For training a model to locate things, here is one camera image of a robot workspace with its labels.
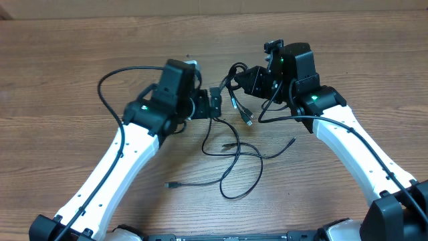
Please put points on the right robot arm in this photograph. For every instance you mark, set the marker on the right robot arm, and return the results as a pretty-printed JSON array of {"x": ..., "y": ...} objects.
[{"x": 397, "y": 202}]

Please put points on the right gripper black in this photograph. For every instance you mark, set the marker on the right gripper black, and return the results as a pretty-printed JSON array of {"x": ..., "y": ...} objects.
[{"x": 253, "y": 89}]

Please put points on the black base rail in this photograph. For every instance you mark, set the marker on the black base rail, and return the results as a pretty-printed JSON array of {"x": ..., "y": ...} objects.
[{"x": 306, "y": 235}]

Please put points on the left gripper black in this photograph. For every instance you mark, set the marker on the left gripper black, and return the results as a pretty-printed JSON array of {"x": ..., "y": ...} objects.
[{"x": 202, "y": 110}]

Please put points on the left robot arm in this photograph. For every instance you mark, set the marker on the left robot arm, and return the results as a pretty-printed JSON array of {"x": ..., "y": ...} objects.
[{"x": 146, "y": 123}]

